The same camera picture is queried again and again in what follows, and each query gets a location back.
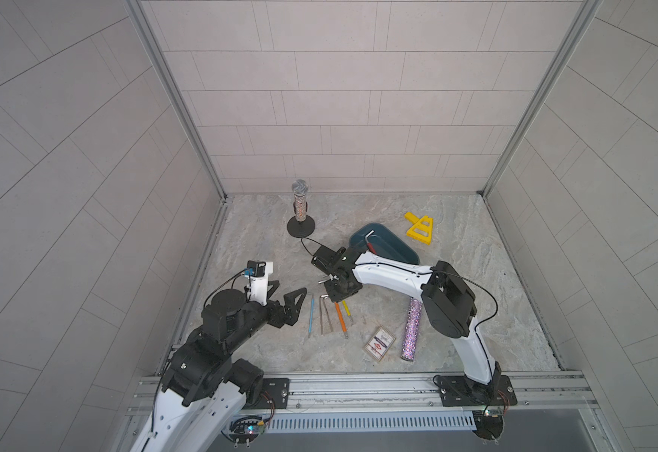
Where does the orange hex key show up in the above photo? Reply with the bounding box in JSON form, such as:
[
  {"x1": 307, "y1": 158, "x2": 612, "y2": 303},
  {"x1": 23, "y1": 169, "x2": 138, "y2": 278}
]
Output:
[{"x1": 334, "y1": 302, "x2": 349, "y2": 340}]

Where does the small card packet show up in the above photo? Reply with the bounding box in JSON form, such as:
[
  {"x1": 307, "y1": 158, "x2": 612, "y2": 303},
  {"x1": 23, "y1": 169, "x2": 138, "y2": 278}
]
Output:
[{"x1": 363, "y1": 326, "x2": 396, "y2": 362}]

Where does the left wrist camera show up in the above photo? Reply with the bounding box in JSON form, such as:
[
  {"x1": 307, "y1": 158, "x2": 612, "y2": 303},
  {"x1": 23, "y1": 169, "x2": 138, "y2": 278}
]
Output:
[{"x1": 244, "y1": 261, "x2": 273, "y2": 306}]

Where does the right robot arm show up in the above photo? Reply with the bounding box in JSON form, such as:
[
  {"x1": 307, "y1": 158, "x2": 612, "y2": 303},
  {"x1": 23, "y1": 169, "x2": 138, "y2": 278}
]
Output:
[{"x1": 312, "y1": 246, "x2": 501, "y2": 404}]

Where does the purple glitter microphone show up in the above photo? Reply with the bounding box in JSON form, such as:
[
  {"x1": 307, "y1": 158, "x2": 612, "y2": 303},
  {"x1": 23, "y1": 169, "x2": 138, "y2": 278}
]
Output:
[{"x1": 400, "y1": 299, "x2": 423, "y2": 362}]

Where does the microphone on black stand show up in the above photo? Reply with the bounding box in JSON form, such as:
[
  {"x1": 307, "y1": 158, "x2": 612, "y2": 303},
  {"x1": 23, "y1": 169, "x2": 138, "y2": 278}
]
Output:
[{"x1": 287, "y1": 179, "x2": 316, "y2": 238}]

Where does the left controller board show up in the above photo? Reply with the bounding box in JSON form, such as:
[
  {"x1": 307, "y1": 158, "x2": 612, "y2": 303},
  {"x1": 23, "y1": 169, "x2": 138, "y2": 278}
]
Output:
[{"x1": 221, "y1": 415, "x2": 269, "y2": 448}]

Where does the yellow plastic triangle stand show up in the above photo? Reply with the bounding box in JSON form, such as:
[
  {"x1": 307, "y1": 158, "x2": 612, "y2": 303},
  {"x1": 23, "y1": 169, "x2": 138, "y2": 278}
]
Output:
[{"x1": 404, "y1": 212, "x2": 434, "y2": 245}]

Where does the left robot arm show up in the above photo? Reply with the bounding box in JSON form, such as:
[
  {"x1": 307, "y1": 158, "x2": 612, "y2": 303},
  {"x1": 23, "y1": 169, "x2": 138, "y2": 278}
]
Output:
[{"x1": 131, "y1": 287, "x2": 307, "y2": 451}]

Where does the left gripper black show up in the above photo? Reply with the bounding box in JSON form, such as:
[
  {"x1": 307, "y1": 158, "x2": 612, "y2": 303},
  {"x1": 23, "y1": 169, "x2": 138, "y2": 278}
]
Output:
[{"x1": 222, "y1": 278, "x2": 308, "y2": 353}]

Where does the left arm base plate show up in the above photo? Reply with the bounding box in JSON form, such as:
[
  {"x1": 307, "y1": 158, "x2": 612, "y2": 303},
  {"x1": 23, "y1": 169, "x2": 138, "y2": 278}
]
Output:
[{"x1": 244, "y1": 378, "x2": 290, "y2": 411}]

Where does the bare steel hex key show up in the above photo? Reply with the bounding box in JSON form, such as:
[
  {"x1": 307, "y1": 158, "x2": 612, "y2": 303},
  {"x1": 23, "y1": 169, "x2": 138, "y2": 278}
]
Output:
[
  {"x1": 321, "y1": 294, "x2": 334, "y2": 333},
  {"x1": 319, "y1": 297, "x2": 329, "y2": 335}
]

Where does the blue hex key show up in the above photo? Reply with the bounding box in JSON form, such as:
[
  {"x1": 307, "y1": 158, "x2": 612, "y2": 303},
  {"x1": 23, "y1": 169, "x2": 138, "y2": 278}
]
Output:
[{"x1": 307, "y1": 292, "x2": 315, "y2": 339}]

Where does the teal storage box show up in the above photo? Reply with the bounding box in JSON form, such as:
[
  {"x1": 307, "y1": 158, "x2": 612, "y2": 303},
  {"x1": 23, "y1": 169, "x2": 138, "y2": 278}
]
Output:
[{"x1": 349, "y1": 222, "x2": 420, "y2": 265}]

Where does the aluminium front rail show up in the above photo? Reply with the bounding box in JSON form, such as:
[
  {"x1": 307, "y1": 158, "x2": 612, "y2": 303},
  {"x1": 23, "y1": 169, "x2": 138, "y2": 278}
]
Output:
[{"x1": 127, "y1": 369, "x2": 601, "y2": 419}]

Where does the controller board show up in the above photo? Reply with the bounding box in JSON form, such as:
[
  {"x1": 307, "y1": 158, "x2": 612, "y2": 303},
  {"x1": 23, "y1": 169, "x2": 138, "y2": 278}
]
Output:
[
  {"x1": 221, "y1": 415, "x2": 269, "y2": 448},
  {"x1": 472, "y1": 409, "x2": 504, "y2": 443}
]

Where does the right controller board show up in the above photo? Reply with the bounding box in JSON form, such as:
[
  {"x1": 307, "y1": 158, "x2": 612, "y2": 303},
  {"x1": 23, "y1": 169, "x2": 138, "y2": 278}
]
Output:
[{"x1": 472, "y1": 409, "x2": 504, "y2": 443}]

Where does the red hex key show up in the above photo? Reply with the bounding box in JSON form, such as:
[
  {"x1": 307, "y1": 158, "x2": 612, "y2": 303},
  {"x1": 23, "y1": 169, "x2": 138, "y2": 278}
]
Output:
[{"x1": 364, "y1": 230, "x2": 376, "y2": 253}]

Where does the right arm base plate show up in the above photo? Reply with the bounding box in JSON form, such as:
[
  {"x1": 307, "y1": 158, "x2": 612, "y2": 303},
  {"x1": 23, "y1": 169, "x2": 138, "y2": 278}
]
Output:
[{"x1": 432, "y1": 375, "x2": 517, "y2": 407}]

